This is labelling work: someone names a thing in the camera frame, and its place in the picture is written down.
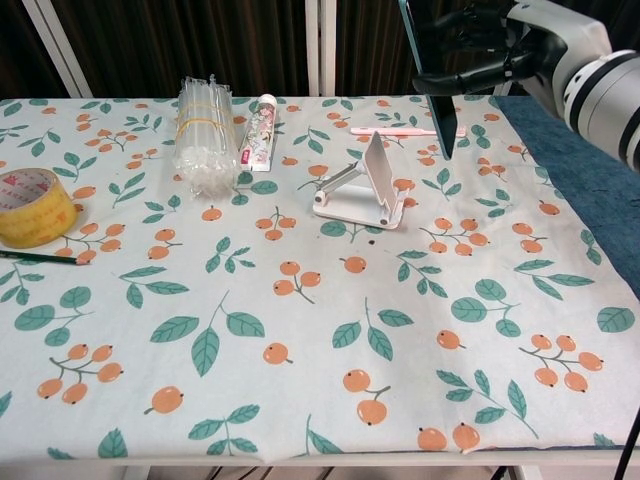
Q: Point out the pink toothbrush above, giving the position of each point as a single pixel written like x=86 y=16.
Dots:
x=395 y=131

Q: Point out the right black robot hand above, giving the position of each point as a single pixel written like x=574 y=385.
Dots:
x=500 y=55

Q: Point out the white folding phone stand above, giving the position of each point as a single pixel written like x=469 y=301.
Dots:
x=365 y=195

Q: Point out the white folding screen frame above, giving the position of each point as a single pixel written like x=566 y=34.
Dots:
x=320 y=45

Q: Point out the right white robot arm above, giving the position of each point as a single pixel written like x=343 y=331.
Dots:
x=607 y=100

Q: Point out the bundle of clear straws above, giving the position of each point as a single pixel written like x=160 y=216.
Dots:
x=206 y=140

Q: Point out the fruit and leaf tablecloth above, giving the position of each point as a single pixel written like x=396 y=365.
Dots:
x=280 y=310

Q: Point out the black smartphone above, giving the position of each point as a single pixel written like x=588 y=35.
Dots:
x=440 y=95

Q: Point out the yellow packing tape roll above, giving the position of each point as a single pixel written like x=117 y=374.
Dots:
x=35 y=207

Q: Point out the blue cloth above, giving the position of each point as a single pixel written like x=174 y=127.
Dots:
x=595 y=200

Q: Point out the floral toothpaste tube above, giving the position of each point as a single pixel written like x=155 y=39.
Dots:
x=257 y=137

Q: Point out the green pencil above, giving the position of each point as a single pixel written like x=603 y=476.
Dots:
x=40 y=257

